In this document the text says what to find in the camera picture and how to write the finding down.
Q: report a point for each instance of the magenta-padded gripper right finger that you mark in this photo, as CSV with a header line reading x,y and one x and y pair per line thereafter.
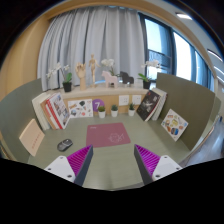
x,y
165,166

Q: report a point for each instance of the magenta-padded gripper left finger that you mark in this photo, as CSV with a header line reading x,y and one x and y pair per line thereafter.
x,y
60,166

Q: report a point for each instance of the grey computer mouse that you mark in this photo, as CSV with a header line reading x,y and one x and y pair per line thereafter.
x,y
65,145

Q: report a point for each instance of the pink mouse pad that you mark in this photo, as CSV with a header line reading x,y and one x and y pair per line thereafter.
x,y
106,135

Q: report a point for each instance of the beige booklet with red text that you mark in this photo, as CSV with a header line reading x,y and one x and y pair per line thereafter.
x,y
31,137

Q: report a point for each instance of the red spine book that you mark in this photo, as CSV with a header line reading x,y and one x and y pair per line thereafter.
x,y
53,115

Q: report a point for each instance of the brown book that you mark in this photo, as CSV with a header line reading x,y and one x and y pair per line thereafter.
x,y
46,115

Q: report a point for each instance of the illustrated cover book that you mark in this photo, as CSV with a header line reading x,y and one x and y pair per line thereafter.
x,y
60,108

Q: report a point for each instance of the white sticker sheet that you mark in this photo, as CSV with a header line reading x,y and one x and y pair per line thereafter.
x,y
80,108

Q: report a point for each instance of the black cover book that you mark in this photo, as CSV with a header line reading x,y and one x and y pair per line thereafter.
x,y
148,105

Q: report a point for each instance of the small succulent in white pot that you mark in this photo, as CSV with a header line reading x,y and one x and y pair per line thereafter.
x,y
114,112
131,111
101,114

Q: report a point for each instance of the purple round number sign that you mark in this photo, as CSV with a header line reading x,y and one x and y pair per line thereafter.
x,y
97,104

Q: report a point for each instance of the white orchid, large black pot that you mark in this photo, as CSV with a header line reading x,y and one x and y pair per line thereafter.
x,y
67,86

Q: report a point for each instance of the white orchid, small black pot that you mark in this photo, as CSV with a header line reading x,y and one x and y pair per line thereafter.
x,y
146,84

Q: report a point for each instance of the light wooden desk ledge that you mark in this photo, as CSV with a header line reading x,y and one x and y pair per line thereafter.
x,y
110,91

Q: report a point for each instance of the wooden hand model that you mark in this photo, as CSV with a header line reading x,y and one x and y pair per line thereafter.
x,y
81,75

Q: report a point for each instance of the black horse figurine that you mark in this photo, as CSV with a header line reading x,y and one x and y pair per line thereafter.
x,y
126,78

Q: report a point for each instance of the pink horse figurine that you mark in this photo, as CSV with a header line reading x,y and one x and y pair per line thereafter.
x,y
110,80

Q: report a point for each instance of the wooden mannequin figure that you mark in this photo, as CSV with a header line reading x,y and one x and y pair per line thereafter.
x,y
93,68

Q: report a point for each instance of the white orchid behind horse figurines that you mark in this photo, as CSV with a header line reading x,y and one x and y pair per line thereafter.
x,y
108,62

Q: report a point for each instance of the dark framed window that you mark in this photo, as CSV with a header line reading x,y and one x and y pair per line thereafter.
x,y
170,43

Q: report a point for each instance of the grey curtain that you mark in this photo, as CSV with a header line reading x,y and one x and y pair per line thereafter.
x,y
93,36

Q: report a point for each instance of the ceiling lights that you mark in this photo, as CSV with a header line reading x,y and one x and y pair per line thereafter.
x,y
183,15

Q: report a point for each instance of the white wall socket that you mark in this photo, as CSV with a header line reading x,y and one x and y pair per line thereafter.
x,y
124,100
136,99

